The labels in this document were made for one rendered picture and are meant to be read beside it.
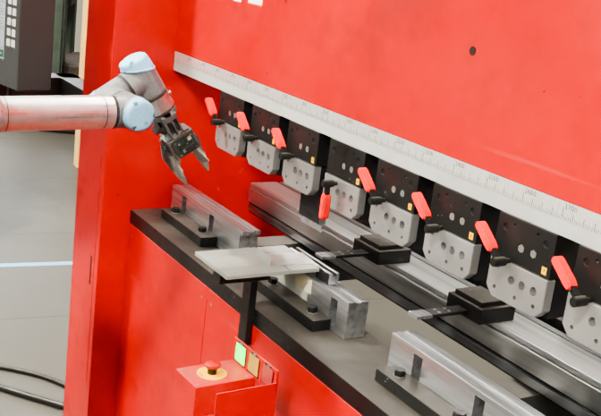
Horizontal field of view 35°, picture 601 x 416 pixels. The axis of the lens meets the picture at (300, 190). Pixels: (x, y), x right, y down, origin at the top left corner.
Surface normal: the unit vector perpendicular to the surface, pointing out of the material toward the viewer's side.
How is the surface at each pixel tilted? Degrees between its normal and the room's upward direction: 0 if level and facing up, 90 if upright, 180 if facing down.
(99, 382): 90
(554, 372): 90
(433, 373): 90
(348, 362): 0
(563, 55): 90
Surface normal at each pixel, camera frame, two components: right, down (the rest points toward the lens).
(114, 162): 0.51, 0.28
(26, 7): 0.69, 0.26
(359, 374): 0.12, -0.96
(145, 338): -0.85, 0.04
